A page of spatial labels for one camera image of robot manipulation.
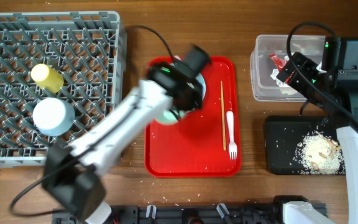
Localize light blue cup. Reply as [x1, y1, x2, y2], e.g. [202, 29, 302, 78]
[32, 98, 75, 137]

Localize red plastic tray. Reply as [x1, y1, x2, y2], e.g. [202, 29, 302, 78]
[144, 56, 242, 178]

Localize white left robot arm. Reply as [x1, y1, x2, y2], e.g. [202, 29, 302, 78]
[42, 59, 209, 223]

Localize yellow plastic cup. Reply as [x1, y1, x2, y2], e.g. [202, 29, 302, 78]
[30, 63, 64, 93]

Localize wooden chopstick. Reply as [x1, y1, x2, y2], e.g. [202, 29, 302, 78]
[220, 80, 226, 151]

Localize light blue plate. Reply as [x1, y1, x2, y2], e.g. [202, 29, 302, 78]
[167, 61, 206, 111]

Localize black plastic tray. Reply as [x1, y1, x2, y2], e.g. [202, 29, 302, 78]
[264, 116, 339, 175]

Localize white plastic fork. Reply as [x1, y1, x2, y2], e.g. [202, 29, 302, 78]
[226, 111, 237, 161]

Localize green bowl with rice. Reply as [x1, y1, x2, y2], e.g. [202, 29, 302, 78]
[155, 110, 186, 125]

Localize red snack wrapper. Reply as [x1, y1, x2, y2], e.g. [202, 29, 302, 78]
[269, 54, 288, 87]

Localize clear plastic waste bin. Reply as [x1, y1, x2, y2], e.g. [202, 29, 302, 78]
[250, 34, 325, 102]

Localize pile of rice and shells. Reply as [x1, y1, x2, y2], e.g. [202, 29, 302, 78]
[292, 131, 346, 175]

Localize white napkin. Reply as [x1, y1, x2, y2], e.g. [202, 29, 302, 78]
[269, 54, 296, 95]

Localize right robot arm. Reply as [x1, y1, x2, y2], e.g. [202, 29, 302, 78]
[278, 52, 358, 223]

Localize grey plastic dishwasher rack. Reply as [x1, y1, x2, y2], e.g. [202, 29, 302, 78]
[0, 11, 127, 168]

